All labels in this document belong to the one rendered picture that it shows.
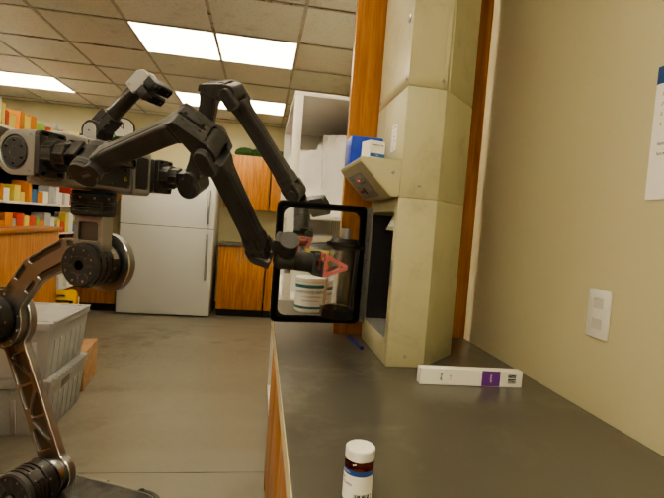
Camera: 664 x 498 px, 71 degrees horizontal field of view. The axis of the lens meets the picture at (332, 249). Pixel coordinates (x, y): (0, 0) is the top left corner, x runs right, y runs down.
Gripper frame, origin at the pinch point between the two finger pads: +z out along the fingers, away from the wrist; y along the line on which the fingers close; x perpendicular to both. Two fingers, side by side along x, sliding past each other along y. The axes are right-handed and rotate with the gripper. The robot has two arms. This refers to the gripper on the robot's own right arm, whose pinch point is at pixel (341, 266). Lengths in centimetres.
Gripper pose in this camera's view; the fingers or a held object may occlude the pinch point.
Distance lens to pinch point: 140.4
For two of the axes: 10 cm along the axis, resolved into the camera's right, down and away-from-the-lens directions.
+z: 9.7, 1.2, 1.9
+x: -1.3, 9.9, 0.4
